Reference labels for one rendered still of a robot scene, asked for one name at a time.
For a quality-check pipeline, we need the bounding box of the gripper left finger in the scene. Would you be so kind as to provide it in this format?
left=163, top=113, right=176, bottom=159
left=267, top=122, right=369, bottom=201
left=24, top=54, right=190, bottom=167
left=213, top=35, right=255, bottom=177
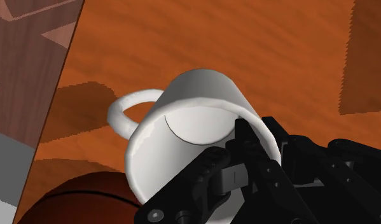
left=134, top=117, right=319, bottom=224

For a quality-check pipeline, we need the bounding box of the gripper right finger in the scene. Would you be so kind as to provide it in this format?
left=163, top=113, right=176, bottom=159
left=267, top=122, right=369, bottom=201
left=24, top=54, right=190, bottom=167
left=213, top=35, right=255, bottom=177
left=260, top=116, right=381, bottom=224

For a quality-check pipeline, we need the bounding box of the white mug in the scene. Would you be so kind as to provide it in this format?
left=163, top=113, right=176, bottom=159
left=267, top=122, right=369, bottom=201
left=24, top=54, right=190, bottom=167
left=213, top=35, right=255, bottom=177
left=107, top=68, right=282, bottom=224

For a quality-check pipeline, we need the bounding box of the dark red round bowl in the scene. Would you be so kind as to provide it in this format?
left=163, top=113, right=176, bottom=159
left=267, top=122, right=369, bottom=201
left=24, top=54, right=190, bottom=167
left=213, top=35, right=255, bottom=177
left=18, top=171, right=144, bottom=224

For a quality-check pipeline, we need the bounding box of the orange wooden table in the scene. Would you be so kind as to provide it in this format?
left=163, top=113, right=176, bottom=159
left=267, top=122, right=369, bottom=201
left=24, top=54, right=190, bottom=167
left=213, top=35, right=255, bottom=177
left=12, top=0, right=381, bottom=224

